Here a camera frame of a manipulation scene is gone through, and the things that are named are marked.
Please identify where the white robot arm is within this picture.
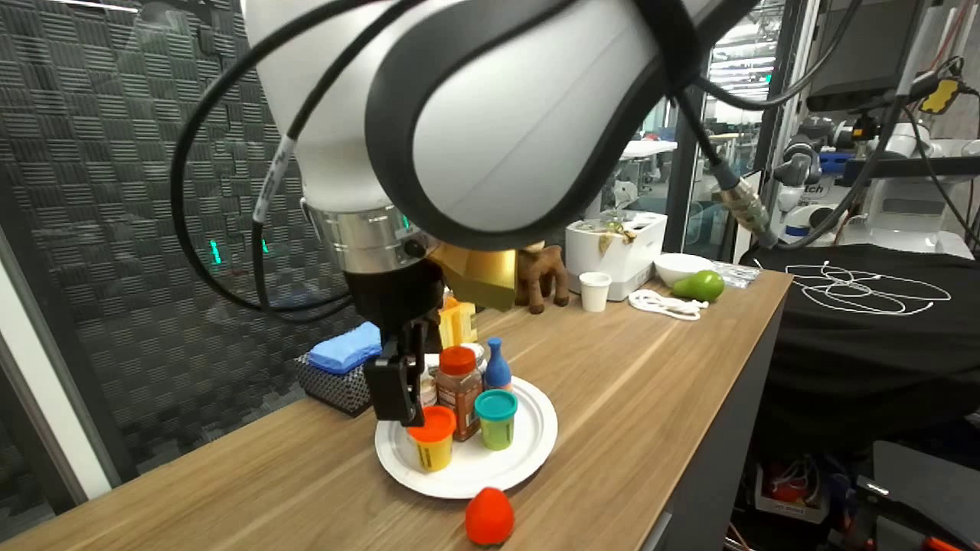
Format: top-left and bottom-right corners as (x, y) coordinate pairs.
(238, 0), (758, 424)

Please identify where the white bowl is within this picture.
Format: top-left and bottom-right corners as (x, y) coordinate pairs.
(654, 253), (711, 286)

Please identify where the yellow cardboard box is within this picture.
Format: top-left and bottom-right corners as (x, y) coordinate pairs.
(438, 294), (476, 349)

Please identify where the green tub teal lid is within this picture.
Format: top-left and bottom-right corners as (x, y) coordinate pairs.
(473, 388), (517, 449)

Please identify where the blue toy bottle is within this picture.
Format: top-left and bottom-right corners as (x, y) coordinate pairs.
(483, 335), (512, 388)

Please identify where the yellow tub orange lid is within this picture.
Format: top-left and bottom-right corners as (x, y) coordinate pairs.
(408, 404), (456, 472)

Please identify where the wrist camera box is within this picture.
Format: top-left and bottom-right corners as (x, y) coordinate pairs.
(428, 244), (517, 310)

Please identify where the grey woven basket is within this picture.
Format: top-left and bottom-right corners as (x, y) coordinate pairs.
(298, 360), (369, 416)

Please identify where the white coiled cable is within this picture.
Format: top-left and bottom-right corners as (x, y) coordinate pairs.
(625, 285), (711, 324)

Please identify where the brown moose plushie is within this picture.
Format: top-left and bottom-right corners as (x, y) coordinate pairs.
(517, 244), (569, 314)

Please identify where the orange plushie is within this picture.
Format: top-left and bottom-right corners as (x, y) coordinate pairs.
(463, 487), (513, 547)

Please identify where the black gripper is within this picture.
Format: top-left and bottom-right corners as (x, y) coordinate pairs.
(345, 261), (445, 424)

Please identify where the green pear toy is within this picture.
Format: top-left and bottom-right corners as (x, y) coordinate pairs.
(671, 270), (725, 303)

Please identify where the white paper plate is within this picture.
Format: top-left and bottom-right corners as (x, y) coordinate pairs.
(373, 376), (557, 498)

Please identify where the white paper cup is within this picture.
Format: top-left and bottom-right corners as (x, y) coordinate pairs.
(579, 272), (613, 311)

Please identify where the spice jar orange lid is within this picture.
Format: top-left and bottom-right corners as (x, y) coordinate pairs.
(433, 346), (480, 441)

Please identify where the blue sponge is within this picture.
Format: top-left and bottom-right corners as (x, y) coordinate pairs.
(309, 322), (378, 376)

